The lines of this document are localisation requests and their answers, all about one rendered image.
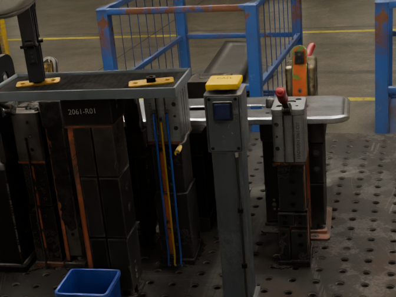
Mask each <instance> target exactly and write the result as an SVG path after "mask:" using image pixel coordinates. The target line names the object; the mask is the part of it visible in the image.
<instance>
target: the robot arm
mask: <svg viewBox="0 0 396 297"><path fill-rule="evenodd" d="M35 1H36V0H0V19H7V18H11V17H14V16H17V18H18V25H19V30H20V34H21V40H22V45H21V46H20V49H24V54H25V61H26V65H27V72H28V79H29V83H35V82H41V81H45V77H46V75H45V67H44V60H43V56H42V49H41V42H43V38H41V39H39V36H40V33H39V29H38V21H37V13H36V9H35V7H36V3H35Z"/></svg>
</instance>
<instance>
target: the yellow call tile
mask: <svg viewBox="0 0 396 297"><path fill-rule="evenodd" d="M242 81H243V77H242V75H215V76H211V77H210V78H209V80H208V82H207V83H206V85H205V86H206V90H218V91H220V92H227V91H231V90H237V89H238V88H239V86H240V84H241V83H242Z"/></svg>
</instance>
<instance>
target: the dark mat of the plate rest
mask: <svg viewBox="0 0 396 297"><path fill-rule="evenodd" d="M184 73H185V72H151V73H132V74H95V75H58V76H46V77H45V79H46V78H57V77H60V83H58V84H48V85H38V86H32V87H22V88H16V84H17V82H20V81H29V79H28V77H16V78H15V79H14V80H12V81H10V82H9V83H7V84H6V85H4V86H3V87H1V88H0V92H13V91H56V90H99V89H122V88H130V87H128V82H129V81H135V80H146V76H150V75H155V77H156V78H164V77H173V78H174V83H172V84H162V85H151V86H144V87H133V88H166V87H174V86H175V85H176V84H177V82H178V81H179V79H181V77H182V76H183V75H184Z"/></svg>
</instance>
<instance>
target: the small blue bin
mask: <svg viewBox="0 0 396 297"><path fill-rule="evenodd" d="M120 276H121V272H120V270H118V269H87V268H73V269H71V270H69V272H68V273H67V275H66V276H65V278H64V279H63V280H62V282H61V283H60V285H59V286H58V287H57V288H56V290H55V296H56V297H121V289H120Z"/></svg>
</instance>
